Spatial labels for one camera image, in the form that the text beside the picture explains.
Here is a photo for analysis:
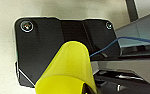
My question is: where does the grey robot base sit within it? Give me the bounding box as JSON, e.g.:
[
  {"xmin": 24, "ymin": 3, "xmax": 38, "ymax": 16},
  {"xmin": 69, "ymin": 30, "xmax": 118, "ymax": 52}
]
[{"xmin": 13, "ymin": 16, "xmax": 122, "ymax": 89}]

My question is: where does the steel dishwasher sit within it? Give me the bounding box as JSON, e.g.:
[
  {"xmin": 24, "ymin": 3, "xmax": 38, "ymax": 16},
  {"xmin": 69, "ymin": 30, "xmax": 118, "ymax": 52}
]
[{"xmin": 116, "ymin": 11, "xmax": 150, "ymax": 56}]

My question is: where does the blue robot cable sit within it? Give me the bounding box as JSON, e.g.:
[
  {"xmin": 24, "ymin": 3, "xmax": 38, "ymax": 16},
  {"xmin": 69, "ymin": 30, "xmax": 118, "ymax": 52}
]
[{"xmin": 89, "ymin": 35, "xmax": 150, "ymax": 58}]

